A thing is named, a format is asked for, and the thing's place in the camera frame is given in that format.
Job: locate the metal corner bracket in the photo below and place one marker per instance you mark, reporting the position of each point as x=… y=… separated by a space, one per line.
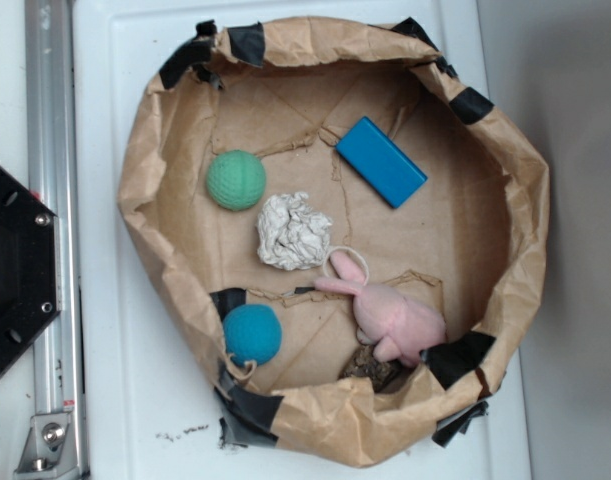
x=50 y=450

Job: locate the blue rectangular block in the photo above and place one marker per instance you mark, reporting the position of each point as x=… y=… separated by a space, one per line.
x=381 y=163

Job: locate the white plastic tray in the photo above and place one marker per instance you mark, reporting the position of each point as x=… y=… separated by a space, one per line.
x=151 y=414

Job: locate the aluminium extrusion rail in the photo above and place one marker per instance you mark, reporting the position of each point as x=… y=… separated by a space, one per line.
x=58 y=351

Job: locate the brown paper bag bin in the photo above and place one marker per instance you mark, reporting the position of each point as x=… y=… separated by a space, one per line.
x=471 y=242

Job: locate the crumpled white paper wad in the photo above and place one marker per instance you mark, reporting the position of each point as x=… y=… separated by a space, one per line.
x=292 y=234

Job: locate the green dimpled ball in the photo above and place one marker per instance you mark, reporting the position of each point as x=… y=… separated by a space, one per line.
x=236 y=180

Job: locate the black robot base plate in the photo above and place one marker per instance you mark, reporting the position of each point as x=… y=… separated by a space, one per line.
x=28 y=269

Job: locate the pink plush bunny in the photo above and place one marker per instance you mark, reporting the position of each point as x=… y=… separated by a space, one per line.
x=397 y=326

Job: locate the blue dimpled ball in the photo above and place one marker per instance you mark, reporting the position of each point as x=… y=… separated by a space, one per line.
x=252 y=333

